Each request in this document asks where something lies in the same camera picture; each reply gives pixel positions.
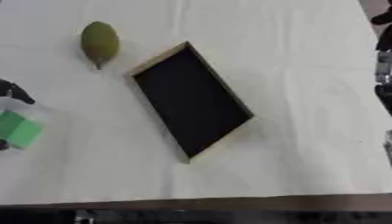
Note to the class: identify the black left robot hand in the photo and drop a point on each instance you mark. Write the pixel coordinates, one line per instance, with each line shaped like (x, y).
(14, 89)

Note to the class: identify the green toy mango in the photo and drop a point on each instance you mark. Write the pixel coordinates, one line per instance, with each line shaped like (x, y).
(99, 42)

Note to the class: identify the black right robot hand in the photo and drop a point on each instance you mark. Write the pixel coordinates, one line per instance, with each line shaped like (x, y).
(385, 36)

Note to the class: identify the tan cardboard box black inside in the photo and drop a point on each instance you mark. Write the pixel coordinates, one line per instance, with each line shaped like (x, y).
(191, 100)

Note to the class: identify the green cube block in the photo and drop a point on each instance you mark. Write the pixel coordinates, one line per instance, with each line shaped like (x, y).
(20, 129)

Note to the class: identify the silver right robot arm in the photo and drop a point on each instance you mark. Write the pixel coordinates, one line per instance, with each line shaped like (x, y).
(384, 70)

